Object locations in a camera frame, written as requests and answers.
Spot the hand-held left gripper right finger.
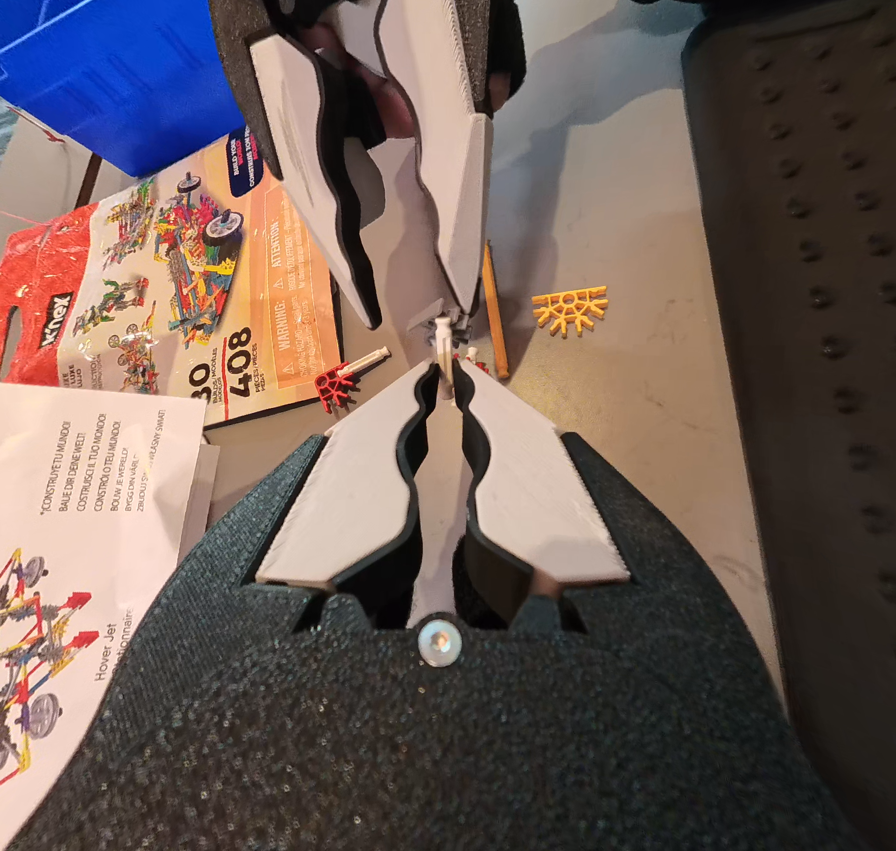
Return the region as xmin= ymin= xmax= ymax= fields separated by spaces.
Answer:
xmin=451 ymin=359 xmax=632 ymax=594

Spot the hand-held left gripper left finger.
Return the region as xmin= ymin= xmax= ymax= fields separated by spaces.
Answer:
xmin=255 ymin=361 xmax=440 ymax=591

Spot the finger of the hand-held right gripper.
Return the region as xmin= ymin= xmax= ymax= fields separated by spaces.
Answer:
xmin=248 ymin=30 xmax=384 ymax=330
xmin=374 ymin=0 xmax=496 ymax=316

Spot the red connector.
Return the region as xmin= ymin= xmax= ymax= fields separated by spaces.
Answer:
xmin=314 ymin=366 xmax=362 ymax=414

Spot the long yellow rod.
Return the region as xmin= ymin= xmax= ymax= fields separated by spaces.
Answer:
xmin=482 ymin=240 xmax=511 ymax=381

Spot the connector assembly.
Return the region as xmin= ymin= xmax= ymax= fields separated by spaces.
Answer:
xmin=409 ymin=298 xmax=492 ymax=377

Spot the short white spacer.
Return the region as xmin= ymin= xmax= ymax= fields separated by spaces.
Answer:
xmin=434 ymin=315 xmax=456 ymax=401

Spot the building instruction sheet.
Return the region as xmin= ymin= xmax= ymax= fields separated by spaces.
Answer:
xmin=0 ymin=382 xmax=209 ymax=827

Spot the blue plastic bin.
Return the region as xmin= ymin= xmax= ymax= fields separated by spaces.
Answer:
xmin=0 ymin=0 xmax=246 ymax=178

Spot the colourful toy packaging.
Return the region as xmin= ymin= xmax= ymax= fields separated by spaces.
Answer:
xmin=0 ymin=123 xmax=345 ymax=422

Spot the yellow connector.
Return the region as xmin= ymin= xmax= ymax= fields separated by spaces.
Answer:
xmin=531 ymin=285 xmax=610 ymax=338

